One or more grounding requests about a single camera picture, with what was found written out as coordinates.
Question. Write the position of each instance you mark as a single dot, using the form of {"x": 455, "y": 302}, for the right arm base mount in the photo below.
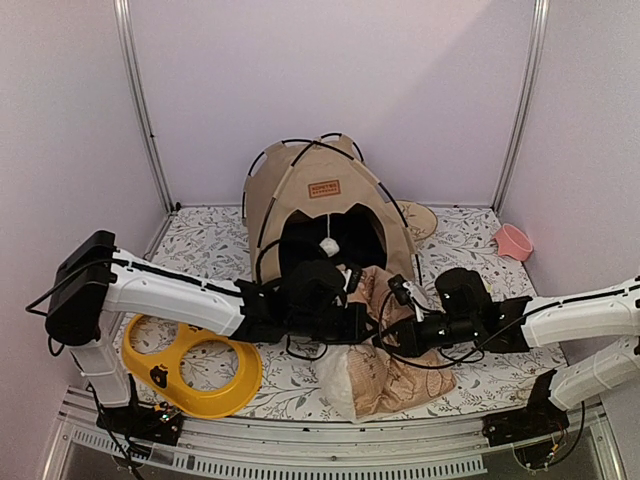
{"x": 537, "y": 418}

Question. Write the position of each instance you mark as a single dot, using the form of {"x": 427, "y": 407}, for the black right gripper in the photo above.
{"x": 409, "y": 345}

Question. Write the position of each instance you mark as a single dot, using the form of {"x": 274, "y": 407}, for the white pompom toy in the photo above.
{"x": 328, "y": 244}

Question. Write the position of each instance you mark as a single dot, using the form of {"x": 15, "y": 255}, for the aluminium frame post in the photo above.
{"x": 532, "y": 65}
{"x": 125, "y": 32}

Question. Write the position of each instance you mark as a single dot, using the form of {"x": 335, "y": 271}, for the beige fabric pet tent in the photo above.
{"x": 354, "y": 232}

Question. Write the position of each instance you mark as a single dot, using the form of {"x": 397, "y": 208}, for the floral patterned table mat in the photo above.
{"x": 212, "y": 242}

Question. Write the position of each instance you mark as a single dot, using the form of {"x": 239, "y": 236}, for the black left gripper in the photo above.
{"x": 354, "y": 332}

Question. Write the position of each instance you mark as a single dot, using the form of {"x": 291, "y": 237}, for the right aluminium frame post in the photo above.
{"x": 532, "y": 65}

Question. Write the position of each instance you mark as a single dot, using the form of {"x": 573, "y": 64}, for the left aluminium frame post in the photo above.
{"x": 125, "y": 32}

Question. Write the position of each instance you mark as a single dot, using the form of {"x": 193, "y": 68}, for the yellow double bowl holder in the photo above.
{"x": 203, "y": 374}

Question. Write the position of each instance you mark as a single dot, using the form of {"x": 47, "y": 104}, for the white fluffy cushion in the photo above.
{"x": 363, "y": 382}

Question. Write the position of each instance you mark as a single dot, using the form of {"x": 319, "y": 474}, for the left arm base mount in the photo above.
{"x": 159, "y": 423}

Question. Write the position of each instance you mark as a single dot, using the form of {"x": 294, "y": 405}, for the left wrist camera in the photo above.
{"x": 352, "y": 277}

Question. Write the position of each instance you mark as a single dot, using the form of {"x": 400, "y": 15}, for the aluminium front rail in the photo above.
{"x": 437, "y": 448}

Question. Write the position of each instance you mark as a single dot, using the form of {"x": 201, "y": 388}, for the pink plastic bowl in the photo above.
{"x": 512, "y": 242}

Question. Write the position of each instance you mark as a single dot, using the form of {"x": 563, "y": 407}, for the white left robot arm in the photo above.
{"x": 98, "y": 277}

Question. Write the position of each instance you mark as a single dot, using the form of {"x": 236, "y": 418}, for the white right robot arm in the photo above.
{"x": 520, "y": 324}

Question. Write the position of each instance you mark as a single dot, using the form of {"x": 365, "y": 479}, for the black tent pole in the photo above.
{"x": 322, "y": 188}
{"x": 274, "y": 167}

